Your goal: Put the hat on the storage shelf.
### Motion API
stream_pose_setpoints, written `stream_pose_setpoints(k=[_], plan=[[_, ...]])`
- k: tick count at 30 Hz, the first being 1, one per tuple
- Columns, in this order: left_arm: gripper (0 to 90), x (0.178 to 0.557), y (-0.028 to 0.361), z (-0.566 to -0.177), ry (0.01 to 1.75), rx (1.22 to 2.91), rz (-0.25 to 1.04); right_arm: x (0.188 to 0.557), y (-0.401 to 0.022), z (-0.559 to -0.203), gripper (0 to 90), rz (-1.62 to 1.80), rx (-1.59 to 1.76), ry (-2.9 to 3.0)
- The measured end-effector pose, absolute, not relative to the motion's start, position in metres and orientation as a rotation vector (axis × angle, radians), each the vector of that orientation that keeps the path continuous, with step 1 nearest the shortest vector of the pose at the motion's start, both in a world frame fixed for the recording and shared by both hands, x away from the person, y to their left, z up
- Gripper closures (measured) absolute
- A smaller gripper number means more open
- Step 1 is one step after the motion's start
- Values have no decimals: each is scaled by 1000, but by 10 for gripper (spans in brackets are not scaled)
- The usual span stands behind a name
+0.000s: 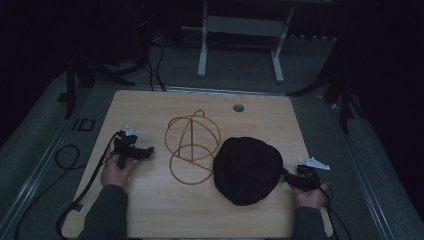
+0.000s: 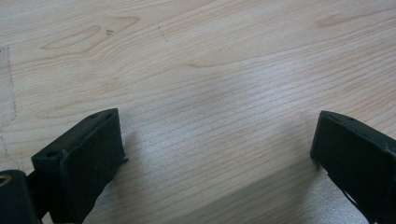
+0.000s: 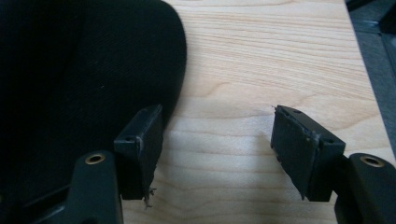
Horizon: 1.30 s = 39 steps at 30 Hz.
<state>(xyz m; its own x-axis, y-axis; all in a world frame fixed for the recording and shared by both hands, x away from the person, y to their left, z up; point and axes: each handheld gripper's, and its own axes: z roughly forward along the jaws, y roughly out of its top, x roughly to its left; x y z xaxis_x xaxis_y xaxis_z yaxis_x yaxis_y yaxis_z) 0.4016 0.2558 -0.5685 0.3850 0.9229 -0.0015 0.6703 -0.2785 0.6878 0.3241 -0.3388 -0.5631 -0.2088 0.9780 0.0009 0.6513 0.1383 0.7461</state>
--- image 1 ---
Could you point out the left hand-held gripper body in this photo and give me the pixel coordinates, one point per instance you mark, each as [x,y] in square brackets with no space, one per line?
[126,148]

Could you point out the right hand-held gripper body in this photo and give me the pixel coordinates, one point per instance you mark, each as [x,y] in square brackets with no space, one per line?
[306,176]

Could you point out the black cloth hat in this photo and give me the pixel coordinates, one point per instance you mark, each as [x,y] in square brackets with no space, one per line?
[247,170]

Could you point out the person's right hand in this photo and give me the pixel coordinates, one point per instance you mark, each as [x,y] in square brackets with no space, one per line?
[311,198]

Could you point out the person's left hand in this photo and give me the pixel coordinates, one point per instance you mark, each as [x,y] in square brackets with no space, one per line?
[115,173]

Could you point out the black tripod stand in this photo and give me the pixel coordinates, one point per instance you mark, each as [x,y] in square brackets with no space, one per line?
[336,86]
[96,66]

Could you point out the white metal table frame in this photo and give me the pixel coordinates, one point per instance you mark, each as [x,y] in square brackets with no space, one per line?
[243,30]

